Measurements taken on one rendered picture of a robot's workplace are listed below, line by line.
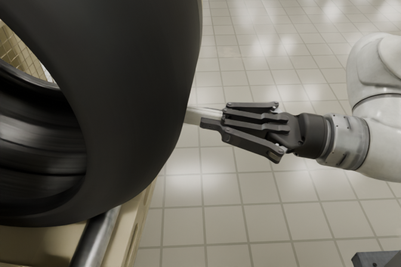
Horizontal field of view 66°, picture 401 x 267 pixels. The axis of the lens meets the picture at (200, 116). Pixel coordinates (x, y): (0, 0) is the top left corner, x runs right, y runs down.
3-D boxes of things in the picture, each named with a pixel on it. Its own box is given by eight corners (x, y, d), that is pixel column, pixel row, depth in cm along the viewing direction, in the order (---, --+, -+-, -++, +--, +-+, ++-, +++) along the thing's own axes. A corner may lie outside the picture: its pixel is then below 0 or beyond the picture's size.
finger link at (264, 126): (282, 141, 52) (283, 147, 51) (217, 131, 52) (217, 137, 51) (289, 125, 50) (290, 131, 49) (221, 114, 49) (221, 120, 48)
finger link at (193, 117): (219, 126, 52) (219, 129, 52) (179, 119, 52) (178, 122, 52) (222, 114, 50) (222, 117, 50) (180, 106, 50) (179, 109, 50)
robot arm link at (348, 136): (375, 145, 45) (335, 138, 45) (347, 182, 51) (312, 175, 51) (359, 105, 51) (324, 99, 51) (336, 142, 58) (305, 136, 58)
